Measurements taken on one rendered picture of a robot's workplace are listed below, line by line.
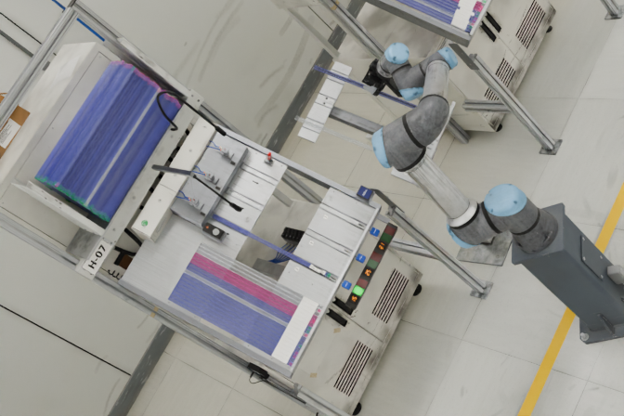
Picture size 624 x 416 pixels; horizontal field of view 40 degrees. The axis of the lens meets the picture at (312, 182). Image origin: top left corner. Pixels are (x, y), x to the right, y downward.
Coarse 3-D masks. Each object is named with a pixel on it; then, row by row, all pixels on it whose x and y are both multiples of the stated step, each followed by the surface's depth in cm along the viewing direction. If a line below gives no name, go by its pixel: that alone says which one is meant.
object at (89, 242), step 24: (48, 48) 291; (24, 72) 286; (144, 72) 321; (0, 120) 283; (144, 168) 308; (72, 216) 293; (72, 240) 314; (96, 240) 301; (288, 240) 356; (408, 240) 358; (96, 264) 304; (264, 264) 355; (312, 408) 342
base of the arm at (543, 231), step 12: (540, 216) 276; (552, 216) 280; (528, 228) 274; (540, 228) 275; (552, 228) 277; (516, 240) 282; (528, 240) 277; (540, 240) 276; (552, 240) 277; (528, 252) 281
